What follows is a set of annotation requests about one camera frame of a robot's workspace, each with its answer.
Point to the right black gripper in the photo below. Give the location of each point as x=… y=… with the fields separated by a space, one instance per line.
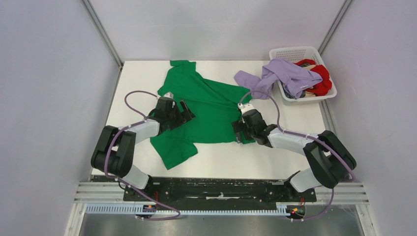
x=238 y=126

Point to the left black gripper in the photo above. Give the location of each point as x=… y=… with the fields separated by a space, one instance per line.
x=185 y=116

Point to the green t shirt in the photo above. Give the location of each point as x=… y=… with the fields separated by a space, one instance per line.
x=214 y=104

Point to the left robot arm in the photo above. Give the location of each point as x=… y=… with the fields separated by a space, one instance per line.
x=114 y=151

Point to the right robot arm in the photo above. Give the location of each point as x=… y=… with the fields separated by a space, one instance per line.
x=329 y=160

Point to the lilac t shirt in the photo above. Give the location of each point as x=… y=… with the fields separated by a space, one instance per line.
x=295 y=79

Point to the white plastic laundry basket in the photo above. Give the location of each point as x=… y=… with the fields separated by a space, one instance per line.
x=295 y=54

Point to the red t shirt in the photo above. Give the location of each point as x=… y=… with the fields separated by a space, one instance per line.
x=323 y=87

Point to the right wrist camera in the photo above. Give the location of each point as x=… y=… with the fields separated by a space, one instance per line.
x=244 y=108

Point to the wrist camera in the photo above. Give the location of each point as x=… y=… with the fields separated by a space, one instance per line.
x=244 y=108
x=168 y=95

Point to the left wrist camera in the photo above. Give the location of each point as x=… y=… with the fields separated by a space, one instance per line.
x=168 y=95

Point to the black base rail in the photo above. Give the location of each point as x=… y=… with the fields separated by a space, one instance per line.
x=223 y=194

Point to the white cable duct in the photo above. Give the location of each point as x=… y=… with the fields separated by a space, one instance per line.
x=141 y=209

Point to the left aluminium frame post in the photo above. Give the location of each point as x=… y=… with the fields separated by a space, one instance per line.
x=102 y=32

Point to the aluminium frame post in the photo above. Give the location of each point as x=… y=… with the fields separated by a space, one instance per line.
x=102 y=32
x=335 y=25

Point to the right aluminium frame post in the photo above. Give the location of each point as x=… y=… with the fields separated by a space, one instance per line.
x=335 y=25

